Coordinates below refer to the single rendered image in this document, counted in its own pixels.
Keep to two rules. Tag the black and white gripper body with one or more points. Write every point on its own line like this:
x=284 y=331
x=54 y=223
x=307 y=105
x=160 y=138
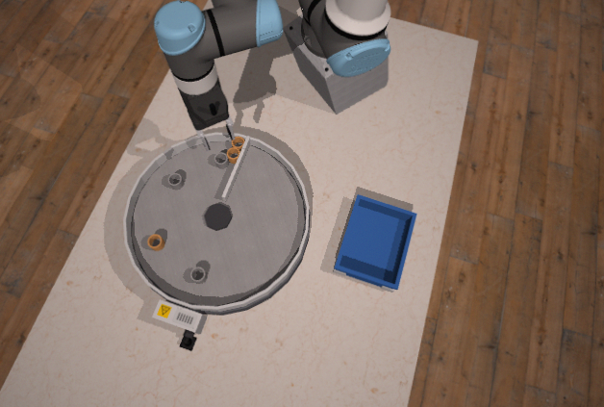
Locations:
x=202 y=113

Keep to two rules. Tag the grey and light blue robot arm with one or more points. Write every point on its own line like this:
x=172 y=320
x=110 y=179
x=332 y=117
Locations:
x=349 y=34

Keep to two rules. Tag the blue crate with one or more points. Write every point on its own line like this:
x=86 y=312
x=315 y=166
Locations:
x=377 y=244

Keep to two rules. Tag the bronze bushing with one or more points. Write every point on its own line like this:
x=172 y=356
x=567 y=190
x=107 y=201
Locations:
x=154 y=237
x=238 y=139
x=230 y=152

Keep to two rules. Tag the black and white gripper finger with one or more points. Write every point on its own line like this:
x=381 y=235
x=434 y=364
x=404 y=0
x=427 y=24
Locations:
x=201 y=136
x=230 y=128

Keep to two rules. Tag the grey metal ring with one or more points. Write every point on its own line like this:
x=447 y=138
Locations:
x=220 y=156
x=204 y=278
x=174 y=176

